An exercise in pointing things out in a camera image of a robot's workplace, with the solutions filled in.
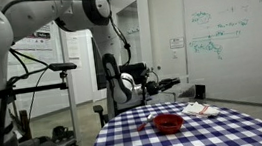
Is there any small white wall sign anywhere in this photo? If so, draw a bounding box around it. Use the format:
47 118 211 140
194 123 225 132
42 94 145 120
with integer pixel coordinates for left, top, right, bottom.
168 36 186 50

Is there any brown wooden post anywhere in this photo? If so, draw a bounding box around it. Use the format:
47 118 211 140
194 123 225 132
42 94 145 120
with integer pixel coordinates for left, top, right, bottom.
19 109 33 142

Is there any black stereo camera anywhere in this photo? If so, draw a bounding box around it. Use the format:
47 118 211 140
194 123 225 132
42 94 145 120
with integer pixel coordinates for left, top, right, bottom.
47 60 78 74

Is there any white red striped towel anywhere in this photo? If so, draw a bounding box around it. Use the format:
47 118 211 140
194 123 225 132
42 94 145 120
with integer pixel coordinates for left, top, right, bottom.
180 98 222 121

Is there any wall whiteboard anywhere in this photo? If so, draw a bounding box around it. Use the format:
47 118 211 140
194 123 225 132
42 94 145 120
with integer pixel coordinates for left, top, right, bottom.
181 0 262 120

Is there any blue white checked tablecloth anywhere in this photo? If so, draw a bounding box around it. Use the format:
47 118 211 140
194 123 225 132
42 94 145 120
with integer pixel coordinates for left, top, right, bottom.
86 90 262 146

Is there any red handled metal spoon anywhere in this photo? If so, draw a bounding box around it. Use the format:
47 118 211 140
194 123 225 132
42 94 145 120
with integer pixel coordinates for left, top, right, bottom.
134 112 157 133

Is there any red plastic bowl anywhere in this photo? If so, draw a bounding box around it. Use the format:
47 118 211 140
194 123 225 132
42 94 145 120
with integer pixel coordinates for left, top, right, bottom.
151 111 186 137

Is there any black suitcase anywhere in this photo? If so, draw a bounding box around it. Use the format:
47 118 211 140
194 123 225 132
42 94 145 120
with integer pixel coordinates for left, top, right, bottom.
193 83 208 101

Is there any black office chair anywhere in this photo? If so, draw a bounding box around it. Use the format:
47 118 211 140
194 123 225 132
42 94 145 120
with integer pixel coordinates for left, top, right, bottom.
88 61 155 129

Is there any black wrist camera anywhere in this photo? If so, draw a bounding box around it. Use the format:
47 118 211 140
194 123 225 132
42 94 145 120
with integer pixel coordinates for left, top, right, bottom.
138 68 153 94

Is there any clear plastic measuring cup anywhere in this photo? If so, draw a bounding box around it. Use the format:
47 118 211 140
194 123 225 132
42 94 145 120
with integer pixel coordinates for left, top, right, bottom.
172 83 198 101

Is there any white wall poster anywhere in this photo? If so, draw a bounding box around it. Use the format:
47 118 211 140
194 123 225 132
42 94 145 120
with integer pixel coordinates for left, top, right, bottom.
4 21 60 71

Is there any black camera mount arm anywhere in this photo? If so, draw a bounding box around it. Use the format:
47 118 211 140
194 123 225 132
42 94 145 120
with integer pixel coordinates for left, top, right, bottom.
4 70 71 98

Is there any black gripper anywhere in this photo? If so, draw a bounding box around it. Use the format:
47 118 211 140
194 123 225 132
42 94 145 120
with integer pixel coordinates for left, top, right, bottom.
144 75 184 97

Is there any white vertical pole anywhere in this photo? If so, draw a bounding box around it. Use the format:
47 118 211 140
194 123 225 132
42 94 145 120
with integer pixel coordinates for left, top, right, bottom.
57 26 82 145

